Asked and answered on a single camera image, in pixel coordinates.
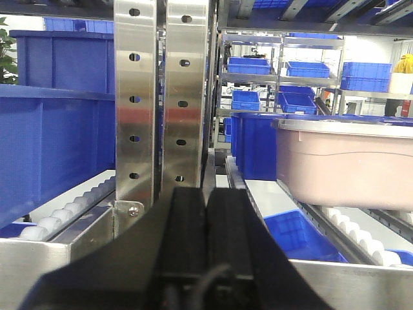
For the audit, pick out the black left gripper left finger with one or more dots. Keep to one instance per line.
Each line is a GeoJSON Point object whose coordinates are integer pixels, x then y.
{"type": "Point", "coordinates": [168, 242]}

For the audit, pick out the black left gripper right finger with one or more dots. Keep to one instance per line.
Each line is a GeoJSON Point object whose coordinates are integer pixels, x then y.
{"type": "Point", "coordinates": [238, 237]}

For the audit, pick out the white lidded storage bin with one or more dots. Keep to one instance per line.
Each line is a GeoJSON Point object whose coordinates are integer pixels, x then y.
{"type": "Point", "coordinates": [345, 163]}

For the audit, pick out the blue crate lower shelf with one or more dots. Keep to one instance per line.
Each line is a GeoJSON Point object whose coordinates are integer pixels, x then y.
{"type": "Point", "coordinates": [299, 238]}

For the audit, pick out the white roller conveyor track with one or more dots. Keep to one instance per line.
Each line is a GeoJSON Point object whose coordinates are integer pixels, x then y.
{"type": "Point", "coordinates": [376, 240]}

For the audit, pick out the blue plastic crate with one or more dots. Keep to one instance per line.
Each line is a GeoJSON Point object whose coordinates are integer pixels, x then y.
{"type": "Point", "coordinates": [253, 139]}

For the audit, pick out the blue crate left near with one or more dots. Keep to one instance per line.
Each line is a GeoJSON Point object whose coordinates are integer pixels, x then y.
{"type": "Point", "coordinates": [51, 141]}

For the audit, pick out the background steel shelving rack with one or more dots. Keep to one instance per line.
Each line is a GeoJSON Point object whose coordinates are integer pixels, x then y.
{"type": "Point", "coordinates": [255, 67]}

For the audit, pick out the blue crate left rear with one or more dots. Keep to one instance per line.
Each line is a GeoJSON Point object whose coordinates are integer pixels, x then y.
{"type": "Point", "coordinates": [66, 60]}

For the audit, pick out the steel shelf upright post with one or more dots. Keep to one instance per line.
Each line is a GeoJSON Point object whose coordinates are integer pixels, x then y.
{"type": "Point", "coordinates": [164, 52]}

